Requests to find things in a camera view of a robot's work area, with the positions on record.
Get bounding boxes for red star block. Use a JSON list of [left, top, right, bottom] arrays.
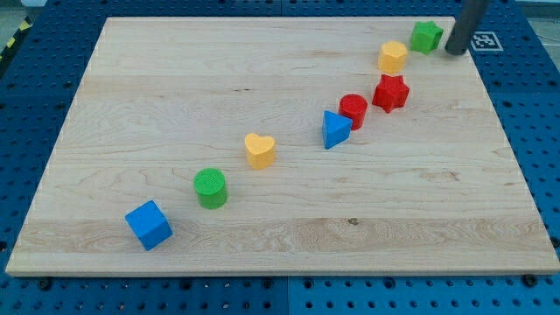
[[372, 74, 410, 114]]

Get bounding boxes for green star block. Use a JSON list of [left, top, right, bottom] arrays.
[[410, 21, 444, 55]]

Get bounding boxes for yellow hexagon block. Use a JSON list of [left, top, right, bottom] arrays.
[[378, 41, 408, 74]]

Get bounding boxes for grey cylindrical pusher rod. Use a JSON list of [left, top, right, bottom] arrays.
[[444, 0, 490, 56]]

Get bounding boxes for blue cube block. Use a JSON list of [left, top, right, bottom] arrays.
[[124, 200, 173, 251]]

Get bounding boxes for yellow heart block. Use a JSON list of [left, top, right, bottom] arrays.
[[244, 133, 276, 170]]

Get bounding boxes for white fiducial marker tag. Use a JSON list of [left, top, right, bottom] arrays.
[[471, 31, 503, 52]]

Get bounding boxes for yellow black hazard tape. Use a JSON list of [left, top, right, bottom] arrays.
[[1, 16, 33, 62]]

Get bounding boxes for green cylinder block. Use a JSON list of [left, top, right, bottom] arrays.
[[193, 168, 228, 209]]

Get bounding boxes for red cylinder block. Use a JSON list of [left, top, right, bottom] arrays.
[[339, 94, 368, 130]]

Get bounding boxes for blue triangle block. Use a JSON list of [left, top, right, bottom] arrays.
[[322, 111, 353, 150]]

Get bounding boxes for light wooden board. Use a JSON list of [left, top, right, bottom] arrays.
[[6, 17, 559, 277]]

